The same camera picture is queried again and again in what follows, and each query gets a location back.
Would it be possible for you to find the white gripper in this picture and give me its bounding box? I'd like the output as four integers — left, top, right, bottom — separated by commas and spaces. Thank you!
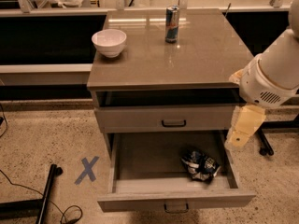
224, 54, 298, 149

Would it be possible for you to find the blue chip bag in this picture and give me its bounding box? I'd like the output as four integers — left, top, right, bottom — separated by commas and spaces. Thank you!
180, 149, 221, 182

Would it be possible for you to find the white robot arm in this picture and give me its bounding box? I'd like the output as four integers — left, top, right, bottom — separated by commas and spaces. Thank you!
225, 0, 299, 147

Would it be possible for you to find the closed grey upper drawer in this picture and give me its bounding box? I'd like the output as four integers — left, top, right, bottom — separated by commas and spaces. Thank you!
94, 105, 235, 133

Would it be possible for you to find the grey drawer cabinet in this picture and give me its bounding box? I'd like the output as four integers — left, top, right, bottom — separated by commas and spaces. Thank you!
88, 9, 252, 152

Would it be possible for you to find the open grey lower drawer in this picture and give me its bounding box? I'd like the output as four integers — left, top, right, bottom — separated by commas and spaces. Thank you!
98, 131, 255, 213

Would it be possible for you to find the black stand leg right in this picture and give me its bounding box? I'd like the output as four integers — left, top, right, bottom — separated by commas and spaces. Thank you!
257, 115, 299, 156

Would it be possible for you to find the black stand leg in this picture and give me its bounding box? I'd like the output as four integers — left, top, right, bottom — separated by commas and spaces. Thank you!
0, 164, 63, 224
257, 115, 299, 156

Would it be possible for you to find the blue silver energy drink can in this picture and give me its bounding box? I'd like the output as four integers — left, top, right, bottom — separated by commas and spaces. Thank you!
165, 5, 179, 43

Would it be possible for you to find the white bowl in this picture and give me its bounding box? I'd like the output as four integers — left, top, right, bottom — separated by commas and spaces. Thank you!
92, 29, 127, 58

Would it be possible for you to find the blue tape cross mark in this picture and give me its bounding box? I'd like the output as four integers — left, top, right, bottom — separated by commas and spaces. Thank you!
75, 156, 99, 185

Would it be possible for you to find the black stand leg left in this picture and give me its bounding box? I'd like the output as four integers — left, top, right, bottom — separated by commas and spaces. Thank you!
0, 164, 63, 224

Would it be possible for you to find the black cable on floor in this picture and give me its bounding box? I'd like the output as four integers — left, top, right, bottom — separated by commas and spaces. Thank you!
0, 169, 84, 224

